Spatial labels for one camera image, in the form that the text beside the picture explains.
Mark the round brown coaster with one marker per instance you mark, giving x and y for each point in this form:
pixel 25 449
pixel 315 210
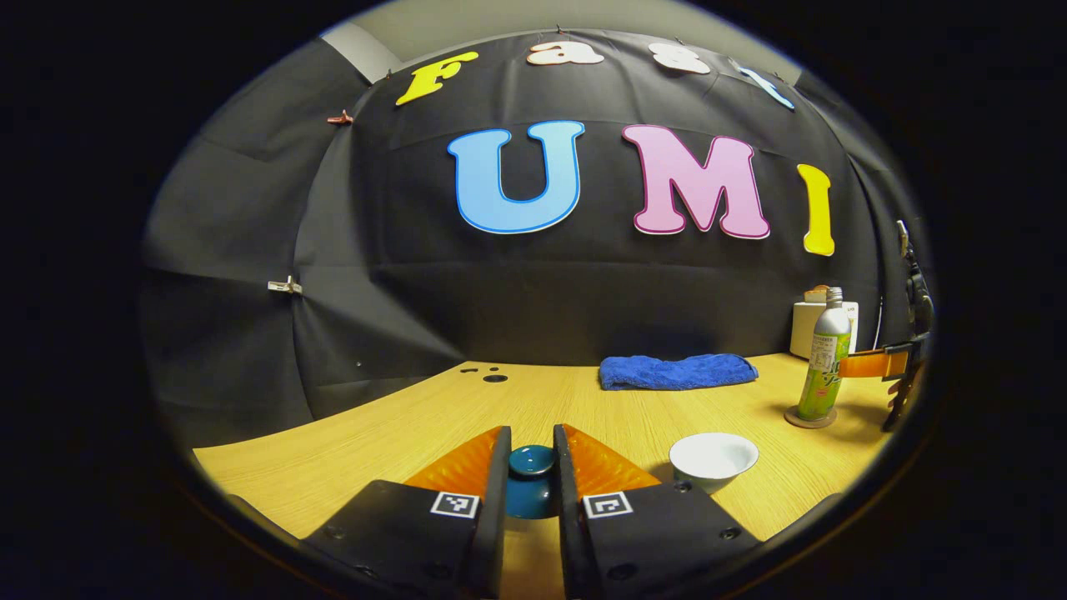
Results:
pixel 825 422

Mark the teal teacup lid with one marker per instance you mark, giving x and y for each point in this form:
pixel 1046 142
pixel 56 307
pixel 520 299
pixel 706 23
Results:
pixel 531 475

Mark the red clip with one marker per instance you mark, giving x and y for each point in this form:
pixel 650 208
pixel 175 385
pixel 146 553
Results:
pixel 340 118

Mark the toast slices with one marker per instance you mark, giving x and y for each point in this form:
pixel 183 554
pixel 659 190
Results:
pixel 817 293

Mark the white clip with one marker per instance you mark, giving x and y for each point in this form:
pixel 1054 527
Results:
pixel 285 287

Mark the silver water bottle green label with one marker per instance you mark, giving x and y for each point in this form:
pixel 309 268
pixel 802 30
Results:
pixel 825 367

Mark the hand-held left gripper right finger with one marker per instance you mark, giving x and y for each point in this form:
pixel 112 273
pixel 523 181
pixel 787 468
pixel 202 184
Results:
pixel 571 517

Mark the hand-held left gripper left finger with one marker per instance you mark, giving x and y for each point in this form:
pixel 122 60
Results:
pixel 492 517

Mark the white teacup with teal outside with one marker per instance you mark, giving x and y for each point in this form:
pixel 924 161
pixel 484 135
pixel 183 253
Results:
pixel 713 458

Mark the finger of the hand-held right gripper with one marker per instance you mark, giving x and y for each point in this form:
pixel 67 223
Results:
pixel 871 364

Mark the white toaster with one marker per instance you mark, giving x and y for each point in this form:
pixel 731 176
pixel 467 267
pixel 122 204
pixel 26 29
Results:
pixel 804 329

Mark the blue towel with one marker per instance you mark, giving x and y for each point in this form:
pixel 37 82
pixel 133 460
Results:
pixel 675 372

